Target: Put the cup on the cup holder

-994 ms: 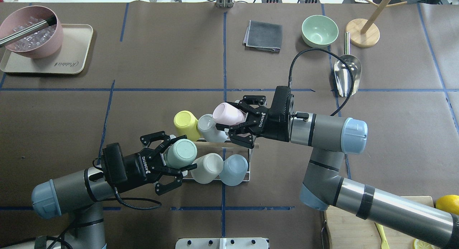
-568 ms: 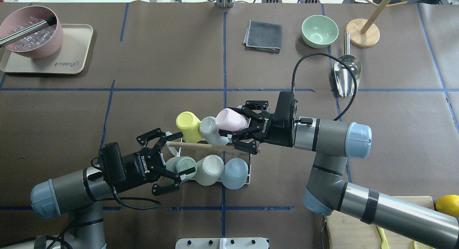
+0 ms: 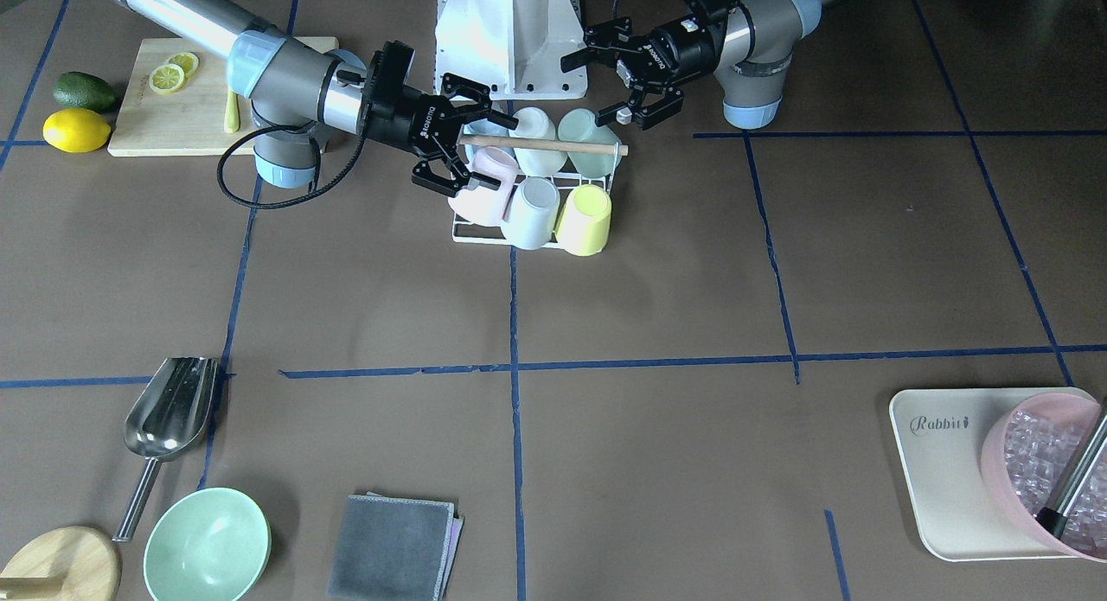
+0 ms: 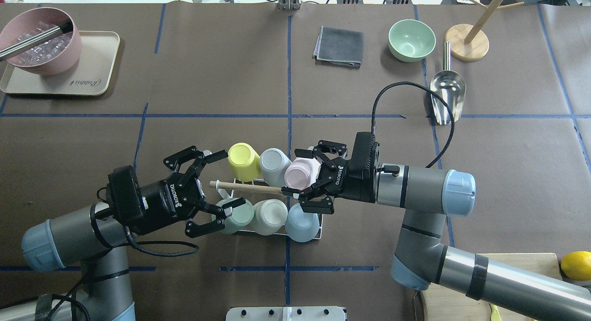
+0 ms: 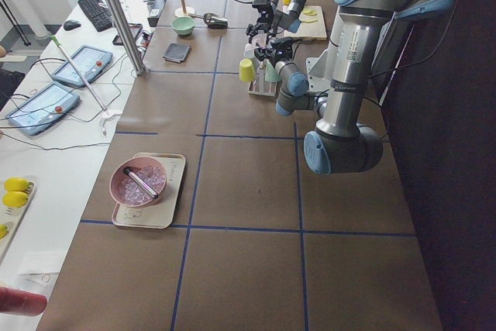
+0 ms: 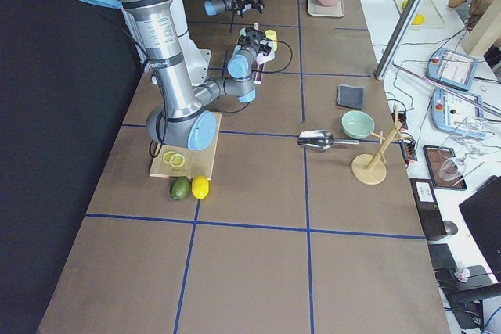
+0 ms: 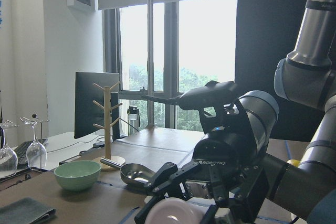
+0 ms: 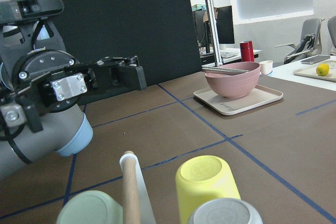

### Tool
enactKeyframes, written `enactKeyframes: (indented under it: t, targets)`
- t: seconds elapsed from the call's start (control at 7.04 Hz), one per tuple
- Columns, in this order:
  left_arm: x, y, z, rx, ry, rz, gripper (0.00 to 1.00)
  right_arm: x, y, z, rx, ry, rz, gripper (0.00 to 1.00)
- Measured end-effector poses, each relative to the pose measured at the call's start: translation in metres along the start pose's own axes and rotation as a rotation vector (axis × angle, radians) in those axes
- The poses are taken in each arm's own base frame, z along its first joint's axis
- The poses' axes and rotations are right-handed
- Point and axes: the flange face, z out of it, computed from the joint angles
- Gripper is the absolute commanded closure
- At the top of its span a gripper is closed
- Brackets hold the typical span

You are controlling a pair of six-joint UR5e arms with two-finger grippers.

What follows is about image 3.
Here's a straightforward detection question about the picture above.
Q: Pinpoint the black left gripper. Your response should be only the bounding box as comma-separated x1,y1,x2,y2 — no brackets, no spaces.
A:
560,17,727,131

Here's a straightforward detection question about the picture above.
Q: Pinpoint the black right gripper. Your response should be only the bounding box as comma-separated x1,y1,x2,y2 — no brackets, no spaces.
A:
362,41,519,196

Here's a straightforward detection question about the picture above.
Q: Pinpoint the mint green cup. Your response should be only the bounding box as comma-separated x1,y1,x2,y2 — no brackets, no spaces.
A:
557,108,624,179

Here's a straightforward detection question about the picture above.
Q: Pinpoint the pink cup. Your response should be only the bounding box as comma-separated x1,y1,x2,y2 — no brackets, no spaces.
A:
448,145,519,227

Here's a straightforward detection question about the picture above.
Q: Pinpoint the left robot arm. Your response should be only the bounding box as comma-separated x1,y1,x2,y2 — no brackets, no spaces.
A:
559,0,838,131

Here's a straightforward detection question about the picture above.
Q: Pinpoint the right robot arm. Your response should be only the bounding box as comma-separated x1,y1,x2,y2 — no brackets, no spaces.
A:
112,0,518,207

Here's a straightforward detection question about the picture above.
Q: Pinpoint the light blue cup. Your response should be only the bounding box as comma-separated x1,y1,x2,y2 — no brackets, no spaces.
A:
462,120,509,166

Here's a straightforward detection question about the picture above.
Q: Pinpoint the white cup back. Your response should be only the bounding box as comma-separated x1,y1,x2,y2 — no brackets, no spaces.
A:
509,107,568,177

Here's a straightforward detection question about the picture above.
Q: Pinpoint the white cup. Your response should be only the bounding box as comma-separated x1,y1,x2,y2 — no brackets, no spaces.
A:
501,176,559,250
509,107,568,177

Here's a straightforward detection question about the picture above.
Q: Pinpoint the white cup front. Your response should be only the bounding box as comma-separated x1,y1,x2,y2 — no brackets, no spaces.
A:
501,176,559,250

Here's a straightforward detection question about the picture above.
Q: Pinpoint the yellow cup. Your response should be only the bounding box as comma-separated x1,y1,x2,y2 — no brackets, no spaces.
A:
554,184,612,257

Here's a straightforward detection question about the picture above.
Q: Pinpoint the yellow plastic knife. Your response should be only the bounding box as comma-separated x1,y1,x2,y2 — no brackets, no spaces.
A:
224,87,241,135

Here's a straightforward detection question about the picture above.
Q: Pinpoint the bamboo cutting board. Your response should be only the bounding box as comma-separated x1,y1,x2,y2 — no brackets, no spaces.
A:
107,37,340,157

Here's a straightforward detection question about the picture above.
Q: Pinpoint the lemon slice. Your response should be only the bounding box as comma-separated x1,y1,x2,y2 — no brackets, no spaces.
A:
147,62,189,95
165,52,201,80

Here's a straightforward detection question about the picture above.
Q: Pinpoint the whole yellow lemon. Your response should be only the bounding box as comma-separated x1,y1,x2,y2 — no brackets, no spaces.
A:
41,107,112,153

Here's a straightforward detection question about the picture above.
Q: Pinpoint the green avocado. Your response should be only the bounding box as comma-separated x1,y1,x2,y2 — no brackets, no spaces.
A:
52,72,118,113

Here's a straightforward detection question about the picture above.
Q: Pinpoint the steel scoop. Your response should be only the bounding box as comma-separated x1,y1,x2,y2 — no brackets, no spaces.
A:
112,358,219,543

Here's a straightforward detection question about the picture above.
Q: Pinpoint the grey folded cloth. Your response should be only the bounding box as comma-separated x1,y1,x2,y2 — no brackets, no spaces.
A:
327,493,465,600

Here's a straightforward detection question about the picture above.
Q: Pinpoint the cream plastic tray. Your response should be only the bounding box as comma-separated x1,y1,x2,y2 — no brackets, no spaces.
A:
888,387,1099,562

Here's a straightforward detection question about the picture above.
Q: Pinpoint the mint green bowl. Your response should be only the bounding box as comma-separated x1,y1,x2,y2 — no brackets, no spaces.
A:
143,487,272,600

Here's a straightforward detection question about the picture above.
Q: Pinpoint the pink bowl with ice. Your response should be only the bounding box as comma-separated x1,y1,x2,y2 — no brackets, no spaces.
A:
979,391,1106,563

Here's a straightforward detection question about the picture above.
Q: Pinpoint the wooden mug tree stand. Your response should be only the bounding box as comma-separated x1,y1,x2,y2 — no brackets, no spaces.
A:
1,526,121,600

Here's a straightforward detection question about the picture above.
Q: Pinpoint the white wire cup holder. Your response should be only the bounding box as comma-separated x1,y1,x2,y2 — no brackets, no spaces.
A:
451,133,629,250

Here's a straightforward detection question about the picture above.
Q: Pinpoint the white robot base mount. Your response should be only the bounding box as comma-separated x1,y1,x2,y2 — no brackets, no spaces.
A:
432,0,588,101

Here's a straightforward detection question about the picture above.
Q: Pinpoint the metal ice scoop handle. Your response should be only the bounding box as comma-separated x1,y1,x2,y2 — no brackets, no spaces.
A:
1035,401,1106,540

